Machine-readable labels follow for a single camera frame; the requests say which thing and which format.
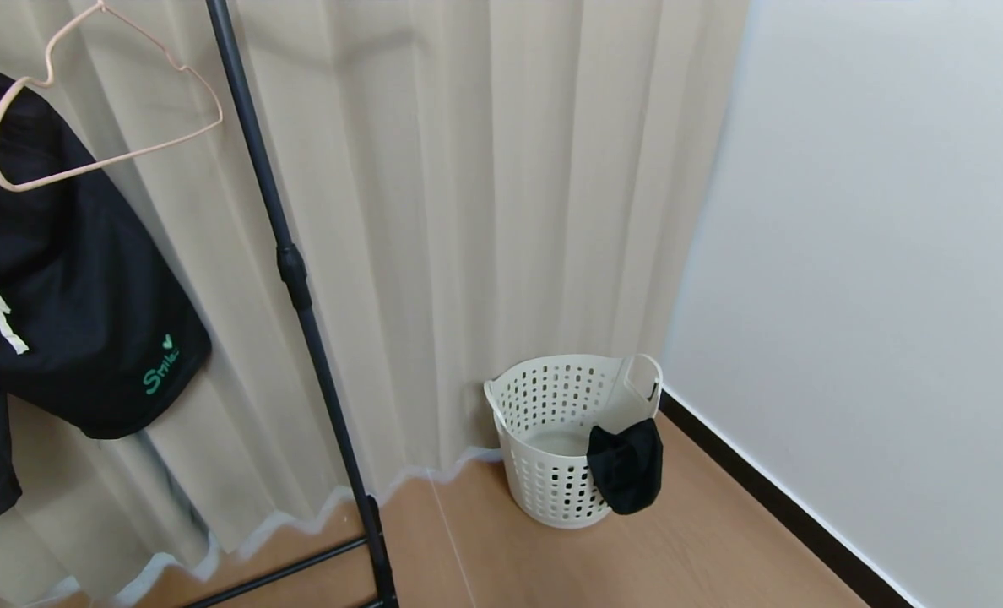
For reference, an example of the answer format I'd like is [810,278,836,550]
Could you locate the black shorts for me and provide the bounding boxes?
[0,55,214,540]

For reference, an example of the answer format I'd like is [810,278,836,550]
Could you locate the white laundry basket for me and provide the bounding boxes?
[483,353,664,530]

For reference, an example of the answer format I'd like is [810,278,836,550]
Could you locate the black clothes rack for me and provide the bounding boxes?
[182,0,399,608]

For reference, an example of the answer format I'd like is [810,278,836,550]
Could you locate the pink clothes hanger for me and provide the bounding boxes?
[0,0,225,193]

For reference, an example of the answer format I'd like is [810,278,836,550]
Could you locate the beige curtain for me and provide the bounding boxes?
[0,0,753,606]

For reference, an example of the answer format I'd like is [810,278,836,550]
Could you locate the black garment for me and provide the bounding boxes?
[586,418,664,516]

